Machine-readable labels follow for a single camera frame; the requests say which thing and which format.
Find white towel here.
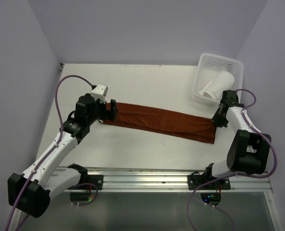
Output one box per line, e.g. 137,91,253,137
198,71,235,100

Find brown towel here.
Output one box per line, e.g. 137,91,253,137
100,103,216,144

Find white plastic basket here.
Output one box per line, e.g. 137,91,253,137
192,53,244,105

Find aluminium mounting rail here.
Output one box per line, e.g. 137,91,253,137
87,168,272,193

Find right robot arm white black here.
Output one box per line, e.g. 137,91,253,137
202,90,273,189

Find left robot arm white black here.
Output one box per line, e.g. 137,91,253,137
7,93,118,218

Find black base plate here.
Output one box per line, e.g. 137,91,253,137
79,174,104,190
187,172,231,190

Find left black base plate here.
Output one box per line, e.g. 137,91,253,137
79,174,104,190

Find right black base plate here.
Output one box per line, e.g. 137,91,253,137
187,172,231,190

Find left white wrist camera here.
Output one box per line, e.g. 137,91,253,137
90,84,109,102

